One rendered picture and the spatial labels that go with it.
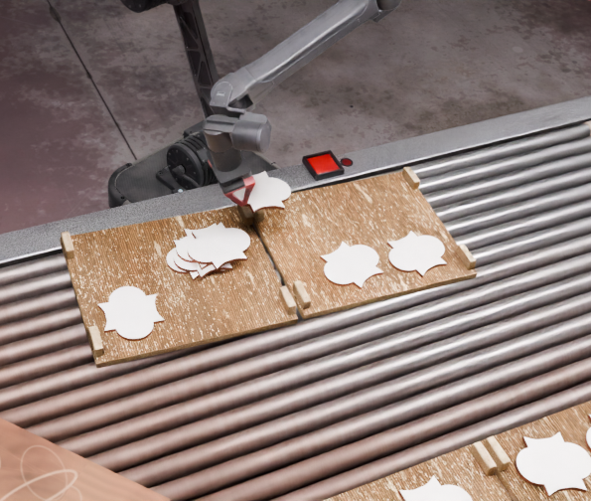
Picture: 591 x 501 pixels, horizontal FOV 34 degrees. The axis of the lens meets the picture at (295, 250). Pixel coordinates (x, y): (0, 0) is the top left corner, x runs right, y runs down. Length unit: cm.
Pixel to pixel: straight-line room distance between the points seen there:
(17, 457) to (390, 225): 99
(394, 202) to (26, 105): 210
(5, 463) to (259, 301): 63
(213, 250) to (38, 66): 232
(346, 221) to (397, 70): 224
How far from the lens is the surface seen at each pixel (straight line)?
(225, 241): 205
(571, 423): 194
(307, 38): 194
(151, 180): 328
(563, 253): 229
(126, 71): 418
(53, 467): 163
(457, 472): 181
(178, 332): 192
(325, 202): 221
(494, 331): 206
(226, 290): 200
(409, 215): 223
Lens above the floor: 242
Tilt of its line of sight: 45 degrees down
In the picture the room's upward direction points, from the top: 8 degrees clockwise
